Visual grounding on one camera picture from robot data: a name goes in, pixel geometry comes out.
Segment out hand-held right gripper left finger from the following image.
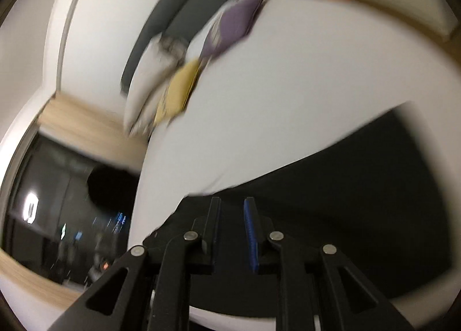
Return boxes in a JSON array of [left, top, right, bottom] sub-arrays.
[[48, 196, 221, 331]]

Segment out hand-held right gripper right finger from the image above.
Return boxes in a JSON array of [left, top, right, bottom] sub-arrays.
[[244, 197, 415, 331]]

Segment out black pants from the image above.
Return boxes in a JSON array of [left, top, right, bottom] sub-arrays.
[[143, 101, 452, 310]]

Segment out yellow pillow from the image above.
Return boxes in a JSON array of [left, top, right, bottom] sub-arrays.
[[154, 58, 203, 126]]

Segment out white bed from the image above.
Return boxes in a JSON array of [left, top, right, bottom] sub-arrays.
[[127, 0, 455, 331]]

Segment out dark glass window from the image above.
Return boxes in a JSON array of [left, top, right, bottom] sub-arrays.
[[2, 133, 142, 286]]

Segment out white pillow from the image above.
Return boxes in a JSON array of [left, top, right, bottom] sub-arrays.
[[123, 34, 188, 137]]

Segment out purple pillow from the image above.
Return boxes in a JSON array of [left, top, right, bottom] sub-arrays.
[[200, 0, 271, 59]]

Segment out dark grey headboard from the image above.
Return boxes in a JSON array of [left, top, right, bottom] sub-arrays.
[[120, 0, 249, 96]]

